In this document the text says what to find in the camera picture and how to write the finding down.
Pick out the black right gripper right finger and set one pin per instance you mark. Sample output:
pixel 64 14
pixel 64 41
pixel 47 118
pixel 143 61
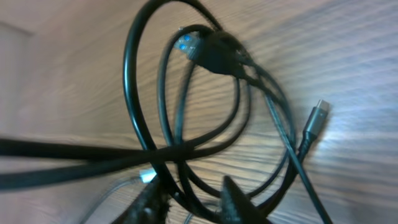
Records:
pixel 236 208

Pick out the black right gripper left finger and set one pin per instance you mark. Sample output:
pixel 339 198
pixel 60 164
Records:
pixel 151 206

